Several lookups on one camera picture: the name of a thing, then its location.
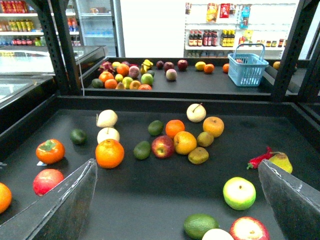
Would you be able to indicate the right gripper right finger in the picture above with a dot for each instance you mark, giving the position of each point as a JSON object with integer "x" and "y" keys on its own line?
{"x": 295, "y": 204}

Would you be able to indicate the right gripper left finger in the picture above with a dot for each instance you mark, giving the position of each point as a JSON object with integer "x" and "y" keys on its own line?
{"x": 59, "y": 214}

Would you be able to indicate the far yellow lemon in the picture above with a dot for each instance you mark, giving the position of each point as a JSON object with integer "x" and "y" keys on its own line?
{"x": 200, "y": 65}

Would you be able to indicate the yellow green pear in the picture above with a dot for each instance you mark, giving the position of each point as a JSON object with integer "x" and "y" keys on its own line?
{"x": 281, "y": 160}

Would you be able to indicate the red apple bottom right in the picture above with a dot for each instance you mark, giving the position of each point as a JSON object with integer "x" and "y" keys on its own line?
{"x": 249, "y": 228}

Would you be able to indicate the bumpy orange front left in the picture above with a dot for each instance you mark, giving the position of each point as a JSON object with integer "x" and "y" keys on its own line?
{"x": 5, "y": 197}

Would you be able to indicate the green apple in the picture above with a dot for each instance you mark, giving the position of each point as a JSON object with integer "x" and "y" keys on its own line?
{"x": 239, "y": 193}

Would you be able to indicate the red chili pepper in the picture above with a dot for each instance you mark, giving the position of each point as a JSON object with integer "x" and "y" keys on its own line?
{"x": 255, "y": 162}

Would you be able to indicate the orange persimmon green calyx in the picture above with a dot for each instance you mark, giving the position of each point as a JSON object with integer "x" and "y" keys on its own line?
{"x": 50, "y": 151}

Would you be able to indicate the large orange middle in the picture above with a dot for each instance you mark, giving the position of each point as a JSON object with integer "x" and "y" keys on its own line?
{"x": 109, "y": 154}

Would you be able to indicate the dark green avocado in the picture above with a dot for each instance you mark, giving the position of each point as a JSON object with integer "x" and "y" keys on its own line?
{"x": 78, "y": 136}

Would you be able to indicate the white pear middle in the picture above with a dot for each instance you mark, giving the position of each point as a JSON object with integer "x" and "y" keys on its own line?
{"x": 108, "y": 133}

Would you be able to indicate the green avocado front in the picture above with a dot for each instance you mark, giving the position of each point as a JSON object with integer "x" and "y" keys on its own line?
{"x": 196, "y": 225}

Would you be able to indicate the green lime lower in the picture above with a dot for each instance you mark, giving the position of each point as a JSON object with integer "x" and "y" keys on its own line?
{"x": 142, "y": 150}

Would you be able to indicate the green lime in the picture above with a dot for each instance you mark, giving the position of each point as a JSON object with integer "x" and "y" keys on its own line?
{"x": 155, "y": 128}
{"x": 142, "y": 150}

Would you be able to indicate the white pear lying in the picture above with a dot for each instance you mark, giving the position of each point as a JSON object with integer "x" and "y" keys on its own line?
{"x": 107, "y": 118}

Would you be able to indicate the brown kiwi lower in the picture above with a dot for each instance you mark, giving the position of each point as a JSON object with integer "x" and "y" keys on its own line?
{"x": 198, "y": 156}

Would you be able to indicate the brown kiwi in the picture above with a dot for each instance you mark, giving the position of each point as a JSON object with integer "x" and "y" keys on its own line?
{"x": 198, "y": 156}
{"x": 205, "y": 139}

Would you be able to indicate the brown kiwi upper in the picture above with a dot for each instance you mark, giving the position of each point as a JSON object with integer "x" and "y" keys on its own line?
{"x": 205, "y": 139}

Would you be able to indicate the yellow apple upper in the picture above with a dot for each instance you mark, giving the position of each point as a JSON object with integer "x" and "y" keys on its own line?
{"x": 213, "y": 125}

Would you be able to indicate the red yellow apple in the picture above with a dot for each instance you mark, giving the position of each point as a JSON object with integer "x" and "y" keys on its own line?
{"x": 163, "y": 147}

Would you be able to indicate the green lime upper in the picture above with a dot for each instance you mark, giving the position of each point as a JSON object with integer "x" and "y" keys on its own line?
{"x": 155, "y": 128}

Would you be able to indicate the yellow orange apple lower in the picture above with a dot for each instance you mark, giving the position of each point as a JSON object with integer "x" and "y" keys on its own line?
{"x": 184, "y": 142}

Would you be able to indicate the white pear with stem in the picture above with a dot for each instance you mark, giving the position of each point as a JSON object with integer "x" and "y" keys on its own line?
{"x": 196, "y": 112}

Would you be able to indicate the small orange tangerine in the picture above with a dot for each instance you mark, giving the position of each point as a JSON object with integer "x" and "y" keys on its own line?
{"x": 173, "y": 127}

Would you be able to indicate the small blue basket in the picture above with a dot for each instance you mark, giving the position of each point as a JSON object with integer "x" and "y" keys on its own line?
{"x": 247, "y": 69}

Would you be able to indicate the far orange tangerine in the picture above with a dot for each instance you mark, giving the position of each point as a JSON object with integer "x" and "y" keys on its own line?
{"x": 209, "y": 68}

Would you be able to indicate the far peach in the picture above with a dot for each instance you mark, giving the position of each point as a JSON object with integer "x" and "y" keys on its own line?
{"x": 171, "y": 74}

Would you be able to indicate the far dark red apple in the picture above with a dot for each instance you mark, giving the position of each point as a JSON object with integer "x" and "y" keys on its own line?
{"x": 182, "y": 65}

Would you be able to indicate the black metal shelf frame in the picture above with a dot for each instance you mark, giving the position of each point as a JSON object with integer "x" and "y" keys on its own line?
{"x": 64, "y": 92}

